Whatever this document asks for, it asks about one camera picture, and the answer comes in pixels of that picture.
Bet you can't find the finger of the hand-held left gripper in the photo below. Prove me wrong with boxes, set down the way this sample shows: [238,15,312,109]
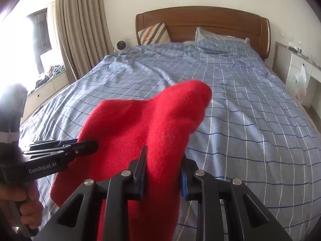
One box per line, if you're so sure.
[29,139,79,149]
[24,141,98,160]

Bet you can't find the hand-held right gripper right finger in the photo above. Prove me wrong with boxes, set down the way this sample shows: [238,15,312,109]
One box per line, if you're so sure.
[179,155,293,241]

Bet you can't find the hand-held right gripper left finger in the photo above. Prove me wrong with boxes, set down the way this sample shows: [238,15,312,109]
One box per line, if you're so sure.
[38,146,148,241]

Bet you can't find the red knit sock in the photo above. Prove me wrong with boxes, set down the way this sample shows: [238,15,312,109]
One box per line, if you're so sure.
[50,80,213,241]

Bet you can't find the pile of clothes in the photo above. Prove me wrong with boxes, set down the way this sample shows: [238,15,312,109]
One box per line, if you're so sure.
[35,64,66,87]

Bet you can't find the person's left hand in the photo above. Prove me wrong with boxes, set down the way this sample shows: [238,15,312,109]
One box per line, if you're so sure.
[0,181,45,229]

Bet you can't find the white window bench cabinet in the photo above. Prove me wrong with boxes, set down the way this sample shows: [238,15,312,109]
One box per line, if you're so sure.
[20,71,71,126]

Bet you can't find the blue checked bed cover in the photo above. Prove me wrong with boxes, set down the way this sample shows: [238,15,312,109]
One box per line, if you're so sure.
[19,40,321,241]

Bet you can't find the window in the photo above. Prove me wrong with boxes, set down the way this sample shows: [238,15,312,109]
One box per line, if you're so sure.
[0,2,63,91]

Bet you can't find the white round fan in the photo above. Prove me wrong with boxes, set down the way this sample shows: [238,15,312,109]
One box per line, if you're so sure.
[114,40,127,52]

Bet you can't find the beige curtain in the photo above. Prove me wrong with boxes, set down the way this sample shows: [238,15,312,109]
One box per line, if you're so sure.
[55,0,113,81]

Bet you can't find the striped pillow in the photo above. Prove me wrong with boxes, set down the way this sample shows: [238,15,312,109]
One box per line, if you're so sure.
[138,22,171,46]

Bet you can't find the pale printed pillow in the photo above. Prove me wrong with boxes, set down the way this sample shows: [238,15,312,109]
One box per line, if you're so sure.
[195,27,251,46]

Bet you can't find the clear plastic bag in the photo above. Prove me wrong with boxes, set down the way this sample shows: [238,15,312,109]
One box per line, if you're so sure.
[292,64,308,101]

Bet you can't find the white desk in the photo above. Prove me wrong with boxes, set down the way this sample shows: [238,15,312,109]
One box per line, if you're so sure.
[272,41,321,111]

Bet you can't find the wooden headboard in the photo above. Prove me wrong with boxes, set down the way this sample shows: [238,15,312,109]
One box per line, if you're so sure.
[135,6,271,61]

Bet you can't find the white wall socket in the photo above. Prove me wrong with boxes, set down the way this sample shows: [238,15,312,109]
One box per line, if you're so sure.
[279,30,294,41]

